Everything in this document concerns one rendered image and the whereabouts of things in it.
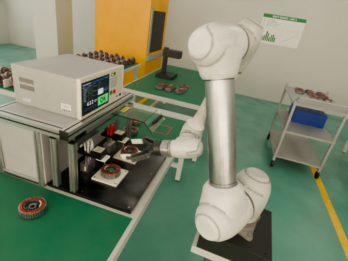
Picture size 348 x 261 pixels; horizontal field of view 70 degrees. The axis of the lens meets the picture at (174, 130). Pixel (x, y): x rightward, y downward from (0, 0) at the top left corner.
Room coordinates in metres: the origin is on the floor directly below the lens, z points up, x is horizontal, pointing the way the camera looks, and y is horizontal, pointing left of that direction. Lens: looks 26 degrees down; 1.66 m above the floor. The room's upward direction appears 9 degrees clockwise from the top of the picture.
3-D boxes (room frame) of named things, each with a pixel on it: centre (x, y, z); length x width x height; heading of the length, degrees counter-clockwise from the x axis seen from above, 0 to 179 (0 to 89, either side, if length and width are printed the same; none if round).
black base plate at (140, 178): (1.25, 0.30, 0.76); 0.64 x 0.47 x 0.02; 168
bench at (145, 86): (3.61, -0.02, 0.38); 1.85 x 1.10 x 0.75; 168
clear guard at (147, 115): (1.43, 0.26, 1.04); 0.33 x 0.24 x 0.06; 78
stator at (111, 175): (1.13, 0.31, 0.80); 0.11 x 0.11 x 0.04
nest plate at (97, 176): (1.13, 0.31, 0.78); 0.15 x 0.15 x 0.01; 78
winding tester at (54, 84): (1.33, 0.60, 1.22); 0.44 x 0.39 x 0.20; 168
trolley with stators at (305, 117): (3.19, -1.72, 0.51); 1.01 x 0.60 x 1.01; 168
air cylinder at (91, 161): (1.16, 0.46, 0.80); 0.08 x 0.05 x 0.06; 168
